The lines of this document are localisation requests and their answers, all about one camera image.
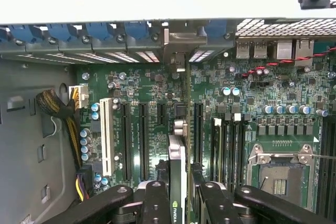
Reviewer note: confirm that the CPU socket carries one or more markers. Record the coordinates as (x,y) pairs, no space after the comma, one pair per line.
(283,174)

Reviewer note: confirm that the white expansion slot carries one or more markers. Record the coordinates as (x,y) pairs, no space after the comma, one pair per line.
(107,137)

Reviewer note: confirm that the black open PC case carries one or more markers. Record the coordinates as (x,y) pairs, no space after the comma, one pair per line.
(26,129)

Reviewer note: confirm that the RAM slot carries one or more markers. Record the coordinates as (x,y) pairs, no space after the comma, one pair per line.
(236,155)
(332,169)
(244,150)
(324,169)
(213,155)
(228,155)

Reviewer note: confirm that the green motherboard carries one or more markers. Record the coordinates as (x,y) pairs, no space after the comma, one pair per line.
(147,82)

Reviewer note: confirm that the short expansion slot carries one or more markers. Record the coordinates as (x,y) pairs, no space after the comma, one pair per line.
(161,113)

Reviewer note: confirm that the thin metal locking lever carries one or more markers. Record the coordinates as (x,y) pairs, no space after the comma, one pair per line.
(325,157)

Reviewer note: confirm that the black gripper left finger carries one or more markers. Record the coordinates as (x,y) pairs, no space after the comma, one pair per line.
(105,203)

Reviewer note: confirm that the black long expansion slot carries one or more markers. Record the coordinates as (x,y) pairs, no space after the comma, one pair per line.
(125,140)
(198,134)
(144,140)

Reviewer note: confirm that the blue card retention clip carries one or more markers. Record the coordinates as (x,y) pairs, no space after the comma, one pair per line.
(99,31)
(19,32)
(215,28)
(59,31)
(136,31)

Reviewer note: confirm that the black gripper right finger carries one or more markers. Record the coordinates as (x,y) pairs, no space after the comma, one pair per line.
(262,205)

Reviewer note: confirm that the metal rear port block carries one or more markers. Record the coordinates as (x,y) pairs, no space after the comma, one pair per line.
(304,52)
(283,50)
(260,49)
(242,49)

